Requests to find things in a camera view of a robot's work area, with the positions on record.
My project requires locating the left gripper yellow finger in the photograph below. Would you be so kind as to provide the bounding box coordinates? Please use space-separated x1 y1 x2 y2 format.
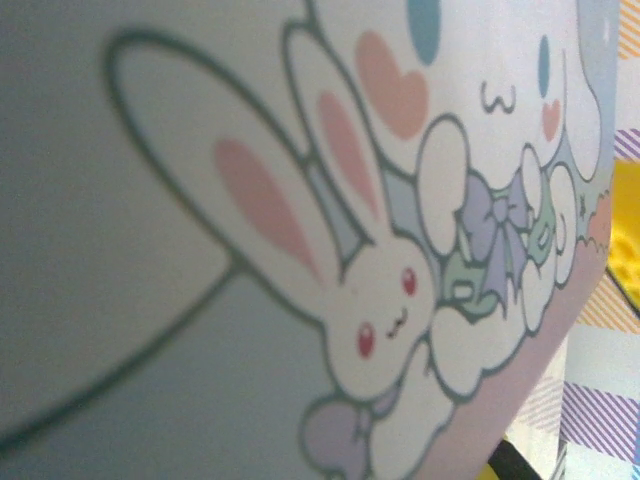
483 438 544 480

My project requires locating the pastel cartoon print box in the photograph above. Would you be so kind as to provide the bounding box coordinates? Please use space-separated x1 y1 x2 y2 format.
0 0 622 480

